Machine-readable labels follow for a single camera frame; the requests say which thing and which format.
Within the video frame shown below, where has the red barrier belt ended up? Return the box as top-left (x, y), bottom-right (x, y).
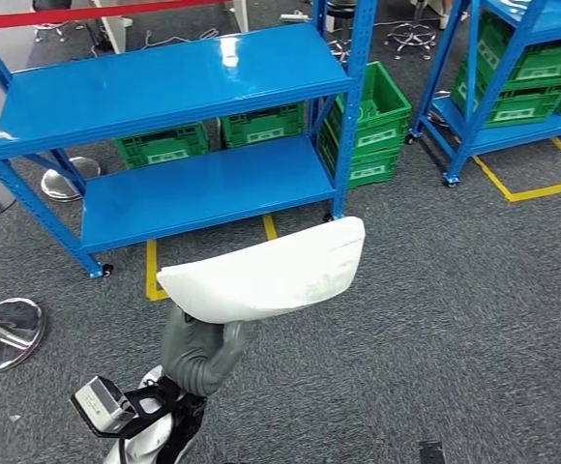
top-left (0, 0), bottom-right (228, 31)

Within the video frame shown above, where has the black seat chrome stool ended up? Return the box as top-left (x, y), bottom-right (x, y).
top-left (31, 0), bottom-right (73, 43)
top-left (384, 0), bottom-right (439, 62)
top-left (326, 0), bottom-right (358, 62)

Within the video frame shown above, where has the blue metal shelf rack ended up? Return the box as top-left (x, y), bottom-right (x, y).
top-left (0, 0), bottom-right (378, 279)
top-left (406, 0), bottom-right (561, 189)

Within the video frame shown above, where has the white desk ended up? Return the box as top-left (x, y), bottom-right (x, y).
top-left (89, 0), bottom-right (250, 56)

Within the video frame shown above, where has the white floor cable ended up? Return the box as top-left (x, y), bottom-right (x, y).
top-left (142, 25), bottom-right (221, 52)

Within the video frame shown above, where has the white plastic car part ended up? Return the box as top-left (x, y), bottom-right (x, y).
top-left (157, 216), bottom-right (367, 326)

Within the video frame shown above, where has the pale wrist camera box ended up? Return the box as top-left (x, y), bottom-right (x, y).
top-left (70, 375), bottom-right (137, 440)

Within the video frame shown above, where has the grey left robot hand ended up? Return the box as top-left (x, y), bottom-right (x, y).
top-left (160, 304), bottom-right (248, 398)

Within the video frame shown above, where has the chrome stanchion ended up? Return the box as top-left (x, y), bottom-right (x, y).
top-left (0, 297), bottom-right (47, 374)

